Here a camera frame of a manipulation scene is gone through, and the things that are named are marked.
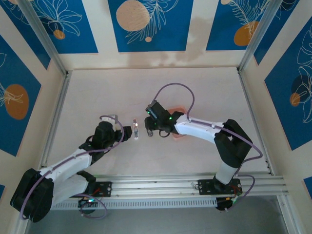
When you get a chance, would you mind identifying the small pink white stapler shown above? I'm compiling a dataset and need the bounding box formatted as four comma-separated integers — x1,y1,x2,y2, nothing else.
133,118,140,141

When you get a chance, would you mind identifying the pink staple tray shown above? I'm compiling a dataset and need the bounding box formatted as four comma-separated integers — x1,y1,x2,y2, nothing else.
168,105,187,142

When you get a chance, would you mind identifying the right gripper thin black cable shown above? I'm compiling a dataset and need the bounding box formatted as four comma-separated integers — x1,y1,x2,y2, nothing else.
157,128,172,138

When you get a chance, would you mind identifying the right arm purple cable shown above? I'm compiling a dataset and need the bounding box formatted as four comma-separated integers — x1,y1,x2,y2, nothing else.
154,82,263,212

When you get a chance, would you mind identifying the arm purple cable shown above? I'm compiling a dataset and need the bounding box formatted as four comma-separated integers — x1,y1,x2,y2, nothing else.
19,115,125,220
154,82,263,212

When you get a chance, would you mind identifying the aluminium table edge rail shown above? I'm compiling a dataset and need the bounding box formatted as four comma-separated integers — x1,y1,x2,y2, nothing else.
237,70,274,175
40,71,72,169

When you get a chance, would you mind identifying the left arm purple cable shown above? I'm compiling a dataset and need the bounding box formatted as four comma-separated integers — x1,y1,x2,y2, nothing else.
19,115,125,220

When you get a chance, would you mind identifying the left black mount plate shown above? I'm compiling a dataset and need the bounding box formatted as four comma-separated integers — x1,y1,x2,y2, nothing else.
82,181,113,198

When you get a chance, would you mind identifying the black mount plate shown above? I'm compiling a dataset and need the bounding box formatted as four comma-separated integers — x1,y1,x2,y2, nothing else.
82,181,113,198
198,179,243,196

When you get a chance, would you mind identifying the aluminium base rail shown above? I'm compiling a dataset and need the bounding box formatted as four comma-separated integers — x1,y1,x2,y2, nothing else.
40,171,286,201

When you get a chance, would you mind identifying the white slotted cable duct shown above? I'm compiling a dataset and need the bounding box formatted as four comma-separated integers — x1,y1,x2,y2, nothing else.
51,197,218,211

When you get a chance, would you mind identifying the right black mount plate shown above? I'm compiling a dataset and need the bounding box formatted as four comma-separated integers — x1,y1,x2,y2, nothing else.
198,179,243,196

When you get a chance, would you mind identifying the tall aluminium frame post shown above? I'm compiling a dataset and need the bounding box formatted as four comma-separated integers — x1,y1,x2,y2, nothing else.
236,0,282,74
17,0,69,77

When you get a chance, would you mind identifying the short aluminium frame bar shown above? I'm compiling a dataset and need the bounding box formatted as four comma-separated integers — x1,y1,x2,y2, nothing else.
277,195,294,234
11,215,33,234

